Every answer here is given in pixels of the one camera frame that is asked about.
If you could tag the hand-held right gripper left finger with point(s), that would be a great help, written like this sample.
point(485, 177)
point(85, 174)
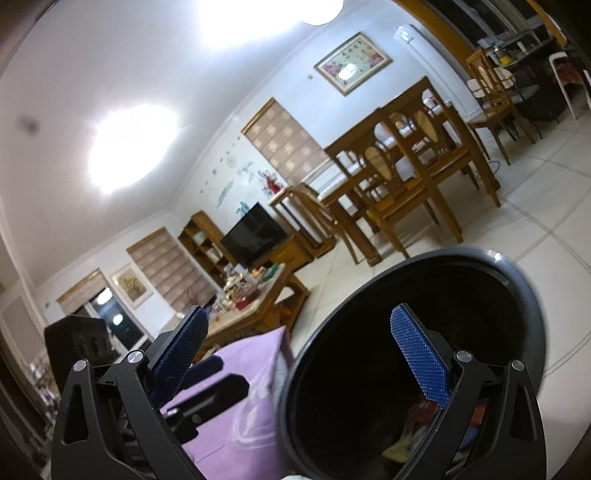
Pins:
point(180, 350)

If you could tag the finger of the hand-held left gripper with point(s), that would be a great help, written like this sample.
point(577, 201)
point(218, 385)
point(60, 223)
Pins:
point(208, 369)
point(217, 392)

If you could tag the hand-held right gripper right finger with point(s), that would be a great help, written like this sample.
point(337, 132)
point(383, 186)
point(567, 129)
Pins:
point(420, 355)

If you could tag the black trash bin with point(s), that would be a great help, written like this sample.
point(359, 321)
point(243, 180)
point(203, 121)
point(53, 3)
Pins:
point(351, 346)

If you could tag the purple blanket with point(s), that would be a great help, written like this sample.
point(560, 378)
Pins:
point(249, 369)

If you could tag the dark balcony door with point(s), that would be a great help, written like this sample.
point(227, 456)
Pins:
point(115, 318)

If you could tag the red orange wrapper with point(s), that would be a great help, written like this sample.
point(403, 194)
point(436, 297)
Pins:
point(422, 413)

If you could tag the white radiator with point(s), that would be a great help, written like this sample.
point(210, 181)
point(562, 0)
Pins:
point(21, 325)

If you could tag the framed yellow picture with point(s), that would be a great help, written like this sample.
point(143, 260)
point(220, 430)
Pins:
point(131, 286)

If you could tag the brown patterned window blind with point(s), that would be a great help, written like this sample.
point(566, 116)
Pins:
point(171, 267)
point(286, 136)

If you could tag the assorted tabletop items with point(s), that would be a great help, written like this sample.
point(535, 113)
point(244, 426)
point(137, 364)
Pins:
point(240, 288)

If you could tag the yellow wrapper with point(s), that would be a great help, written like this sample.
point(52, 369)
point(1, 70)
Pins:
point(399, 445)

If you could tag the wooden coffee table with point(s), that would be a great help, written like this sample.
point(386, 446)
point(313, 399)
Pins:
point(272, 295)

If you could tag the wooden bookshelf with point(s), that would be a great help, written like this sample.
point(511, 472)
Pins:
point(194, 235)

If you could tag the black television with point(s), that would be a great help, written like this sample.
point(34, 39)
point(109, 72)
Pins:
point(254, 235)

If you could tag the wooden television stand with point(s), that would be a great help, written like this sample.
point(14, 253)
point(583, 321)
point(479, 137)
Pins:
point(291, 251)

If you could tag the wooden dining chair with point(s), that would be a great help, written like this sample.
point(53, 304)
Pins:
point(314, 217)
point(392, 203)
point(489, 115)
point(443, 157)

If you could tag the wooden dining table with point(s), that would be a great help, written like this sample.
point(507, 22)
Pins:
point(332, 196)

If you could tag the round ceiling lamp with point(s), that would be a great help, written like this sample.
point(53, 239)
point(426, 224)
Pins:
point(277, 14)
point(134, 147)

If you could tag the dark desk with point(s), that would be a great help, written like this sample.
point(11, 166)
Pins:
point(531, 92)

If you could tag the white cushioned chair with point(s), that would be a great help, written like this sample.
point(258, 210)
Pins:
point(503, 76)

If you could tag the white standing air conditioner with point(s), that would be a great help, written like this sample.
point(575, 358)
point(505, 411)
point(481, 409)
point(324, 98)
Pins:
point(429, 60)

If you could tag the framed floral picture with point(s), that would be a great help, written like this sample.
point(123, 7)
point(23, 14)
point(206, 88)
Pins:
point(353, 62)

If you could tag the white plastic chair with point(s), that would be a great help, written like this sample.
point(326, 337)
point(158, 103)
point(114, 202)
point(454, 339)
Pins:
point(556, 60)

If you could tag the fish and plant wall decal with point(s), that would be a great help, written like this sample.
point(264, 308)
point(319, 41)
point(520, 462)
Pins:
point(226, 189)

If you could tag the yellow wooden door frame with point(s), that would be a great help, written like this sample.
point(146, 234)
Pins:
point(443, 27)

